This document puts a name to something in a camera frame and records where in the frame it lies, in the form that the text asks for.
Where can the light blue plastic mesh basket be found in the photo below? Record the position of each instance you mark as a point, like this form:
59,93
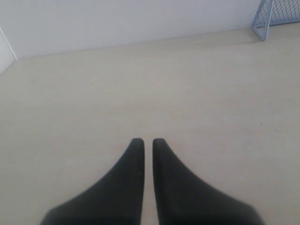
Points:
274,12

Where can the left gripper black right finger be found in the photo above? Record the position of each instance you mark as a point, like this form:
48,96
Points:
184,199

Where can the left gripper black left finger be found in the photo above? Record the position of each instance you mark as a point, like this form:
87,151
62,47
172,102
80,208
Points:
116,199

